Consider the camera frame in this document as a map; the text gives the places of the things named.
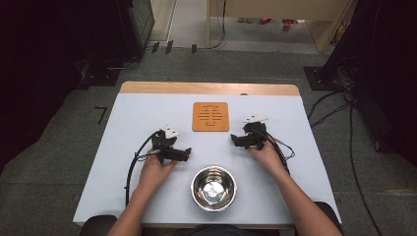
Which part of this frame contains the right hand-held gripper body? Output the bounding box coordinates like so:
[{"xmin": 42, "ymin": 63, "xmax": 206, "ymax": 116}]
[{"xmin": 241, "ymin": 114, "xmax": 270, "ymax": 151}]

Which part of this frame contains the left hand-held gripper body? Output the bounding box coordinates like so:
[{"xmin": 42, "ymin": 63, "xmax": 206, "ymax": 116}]
[{"xmin": 150, "ymin": 125, "xmax": 181, "ymax": 165}]

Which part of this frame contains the stainless steel bowl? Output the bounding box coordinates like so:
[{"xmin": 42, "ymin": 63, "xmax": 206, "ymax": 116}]
[{"xmin": 190, "ymin": 165, "xmax": 238, "ymax": 213}]

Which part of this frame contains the person's left hand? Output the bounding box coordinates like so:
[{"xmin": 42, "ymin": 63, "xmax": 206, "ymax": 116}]
[{"xmin": 137, "ymin": 153, "xmax": 178, "ymax": 195}]

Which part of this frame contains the person's right hand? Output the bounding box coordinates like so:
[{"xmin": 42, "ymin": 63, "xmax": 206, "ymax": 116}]
[{"xmin": 247, "ymin": 141, "xmax": 287, "ymax": 180}]

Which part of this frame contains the orange wooden trivet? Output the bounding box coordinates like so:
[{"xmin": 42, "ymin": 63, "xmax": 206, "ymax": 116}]
[{"xmin": 191, "ymin": 101, "xmax": 230, "ymax": 133}]

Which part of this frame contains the white table cover sheet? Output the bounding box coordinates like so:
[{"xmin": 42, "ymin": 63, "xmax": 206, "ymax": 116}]
[{"xmin": 72, "ymin": 92, "xmax": 342, "ymax": 226}]

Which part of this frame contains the black corner tape mark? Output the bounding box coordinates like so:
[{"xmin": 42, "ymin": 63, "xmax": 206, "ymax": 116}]
[{"xmin": 94, "ymin": 105, "xmax": 108, "ymax": 126}]

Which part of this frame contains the person's dark clothing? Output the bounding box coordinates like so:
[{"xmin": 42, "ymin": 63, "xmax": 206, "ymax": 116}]
[{"xmin": 176, "ymin": 224, "xmax": 265, "ymax": 236}]

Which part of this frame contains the black stand base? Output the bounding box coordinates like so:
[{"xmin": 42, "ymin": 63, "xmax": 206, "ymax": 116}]
[{"xmin": 80, "ymin": 58, "xmax": 121, "ymax": 90}]

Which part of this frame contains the black chair armrest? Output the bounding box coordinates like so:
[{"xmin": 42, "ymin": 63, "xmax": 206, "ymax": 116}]
[
  {"xmin": 314, "ymin": 201, "xmax": 344, "ymax": 236},
  {"xmin": 78, "ymin": 213, "xmax": 119, "ymax": 236}
]

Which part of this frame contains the dark glass cabinet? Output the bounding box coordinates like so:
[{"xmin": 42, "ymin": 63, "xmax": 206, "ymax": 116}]
[{"xmin": 116, "ymin": 0, "xmax": 156, "ymax": 62}]

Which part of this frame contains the black stand leg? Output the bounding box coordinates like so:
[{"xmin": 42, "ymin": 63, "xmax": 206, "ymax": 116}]
[{"xmin": 351, "ymin": 88, "xmax": 395, "ymax": 153}]

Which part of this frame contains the black curtain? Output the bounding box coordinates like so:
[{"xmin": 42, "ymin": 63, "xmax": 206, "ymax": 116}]
[{"xmin": 319, "ymin": 0, "xmax": 417, "ymax": 166}]

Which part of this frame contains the thin grey gripper wire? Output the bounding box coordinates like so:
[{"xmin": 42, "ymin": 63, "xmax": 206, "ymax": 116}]
[
  {"xmin": 270, "ymin": 137, "xmax": 296, "ymax": 162},
  {"xmin": 135, "ymin": 148, "xmax": 162, "ymax": 162}
]

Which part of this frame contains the thick black gripper cable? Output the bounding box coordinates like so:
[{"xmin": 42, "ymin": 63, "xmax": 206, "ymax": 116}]
[
  {"xmin": 124, "ymin": 130, "xmax": 164, "ymax": 207},
  {"xmin": 258, "ymin": 128, "xmax": 291, "ymax": 175}
]

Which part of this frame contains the black metal base plate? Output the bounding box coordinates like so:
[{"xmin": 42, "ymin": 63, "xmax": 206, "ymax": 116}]
[{"xmin": 303, "ymin": 65, "xmax": 349, "ymax": 91}]

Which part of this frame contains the black hanging cable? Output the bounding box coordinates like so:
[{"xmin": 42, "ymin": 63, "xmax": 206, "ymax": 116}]
[{"xmin": 209, "ymin": 0, "xmax": 228, "ymax": 51}]

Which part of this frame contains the long black floor cable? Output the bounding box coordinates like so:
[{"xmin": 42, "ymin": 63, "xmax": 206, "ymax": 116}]
[{"xmin": 347, "ymin": 97, "xmax": 384, "ymax": 236}]

